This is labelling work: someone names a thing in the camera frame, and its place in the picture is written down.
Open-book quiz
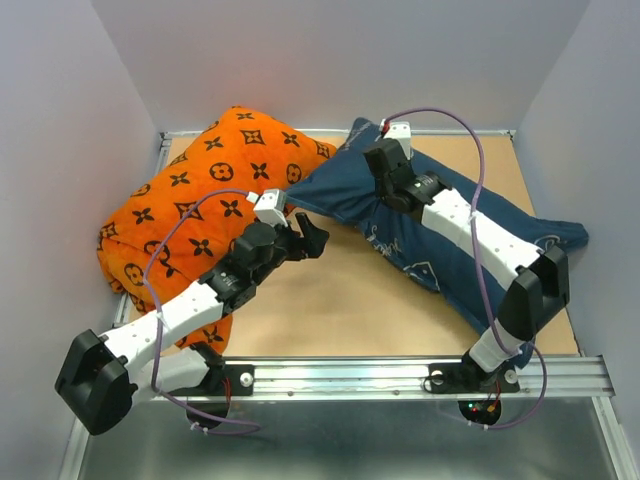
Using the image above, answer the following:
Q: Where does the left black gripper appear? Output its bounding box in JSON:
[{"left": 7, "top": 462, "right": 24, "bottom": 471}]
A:
[{"left": 252, "top": 213, "right": 328, "bottom": 285}]

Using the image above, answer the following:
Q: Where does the blue pillowcase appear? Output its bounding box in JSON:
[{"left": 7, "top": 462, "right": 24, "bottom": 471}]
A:
[{"left": 287, "top": 118, "right": 589, "bottom": 333}]

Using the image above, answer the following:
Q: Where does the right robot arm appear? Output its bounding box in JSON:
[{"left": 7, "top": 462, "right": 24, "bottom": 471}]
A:
[{"left": 364, "top": 138, "right": 570, "bottom": 390}]

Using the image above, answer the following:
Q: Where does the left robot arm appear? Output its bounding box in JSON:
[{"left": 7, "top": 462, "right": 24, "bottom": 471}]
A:
[{"left": 54, "top": 213, "right": 330, "bottom": 435}]

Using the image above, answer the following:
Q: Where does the orange patterned blanket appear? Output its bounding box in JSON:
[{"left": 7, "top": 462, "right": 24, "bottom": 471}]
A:
[{"left": 95, "top": 104, "right": 337, "bottom": 359}]

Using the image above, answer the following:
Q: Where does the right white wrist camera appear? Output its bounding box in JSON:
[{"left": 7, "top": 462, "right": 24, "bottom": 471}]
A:
[{"left": 380, "top": 121, "right": 412, "bottom": 160}]

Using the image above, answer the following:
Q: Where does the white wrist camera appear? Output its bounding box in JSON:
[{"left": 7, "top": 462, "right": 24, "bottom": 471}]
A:
[
  {"left": 253, "top": 189, "right": 287, "bottom": 226},
  {"left": 380, "top": 121, "right": 412, "bottom": 160}
]

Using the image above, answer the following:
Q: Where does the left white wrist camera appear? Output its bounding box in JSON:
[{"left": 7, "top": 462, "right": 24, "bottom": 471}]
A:
[{"left": 253, "top": 189, "right": 287, "bottom": 226}]

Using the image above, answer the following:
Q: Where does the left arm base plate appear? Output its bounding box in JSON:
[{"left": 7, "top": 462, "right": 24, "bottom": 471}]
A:
[{"left": 186, "top": 364, "right": 255, "bottom": 397}]

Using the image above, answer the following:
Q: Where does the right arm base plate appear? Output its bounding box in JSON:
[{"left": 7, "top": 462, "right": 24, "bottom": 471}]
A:
[{"left": 422, "top": 362, "right": 520, "bottom": 395}]

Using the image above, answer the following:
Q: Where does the aluminium front rail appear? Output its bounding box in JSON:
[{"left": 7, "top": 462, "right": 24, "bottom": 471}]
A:
[{"left": 149, "top": 355, "right": 615, "bottom": 402}]

